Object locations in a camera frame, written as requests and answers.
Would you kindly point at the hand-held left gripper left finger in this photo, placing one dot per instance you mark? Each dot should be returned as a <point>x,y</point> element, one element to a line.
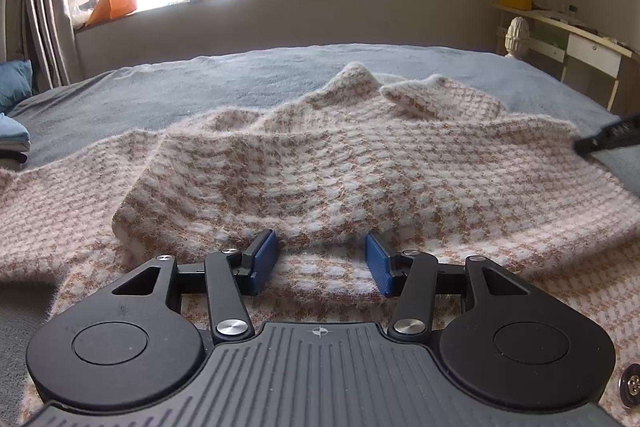
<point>262,262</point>

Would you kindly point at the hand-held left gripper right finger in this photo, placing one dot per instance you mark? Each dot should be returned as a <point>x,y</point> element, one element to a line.
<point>380,264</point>

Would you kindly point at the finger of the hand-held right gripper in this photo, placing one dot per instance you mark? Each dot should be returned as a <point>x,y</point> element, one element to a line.
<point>612,138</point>

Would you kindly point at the white carved bedpost finial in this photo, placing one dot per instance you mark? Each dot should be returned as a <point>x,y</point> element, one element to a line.
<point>516,38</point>

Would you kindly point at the orange bag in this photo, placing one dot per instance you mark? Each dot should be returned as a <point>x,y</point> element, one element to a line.
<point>114,6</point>

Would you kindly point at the white and green desk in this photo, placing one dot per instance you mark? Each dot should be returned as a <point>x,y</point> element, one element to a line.
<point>590,44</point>

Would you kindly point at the white plastic bag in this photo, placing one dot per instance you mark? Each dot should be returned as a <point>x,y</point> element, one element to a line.
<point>82,9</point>

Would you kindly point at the folded light blue garment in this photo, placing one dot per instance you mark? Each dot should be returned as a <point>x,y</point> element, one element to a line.
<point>12,131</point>

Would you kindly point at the beige houndstooth knit coat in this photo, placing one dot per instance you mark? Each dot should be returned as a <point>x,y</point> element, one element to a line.
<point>350,167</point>

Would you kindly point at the blue pillow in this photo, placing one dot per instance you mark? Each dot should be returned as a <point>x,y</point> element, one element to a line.
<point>14,84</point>

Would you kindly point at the grey-blue bed blanket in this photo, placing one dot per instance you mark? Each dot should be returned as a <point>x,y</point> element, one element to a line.
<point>225,82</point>

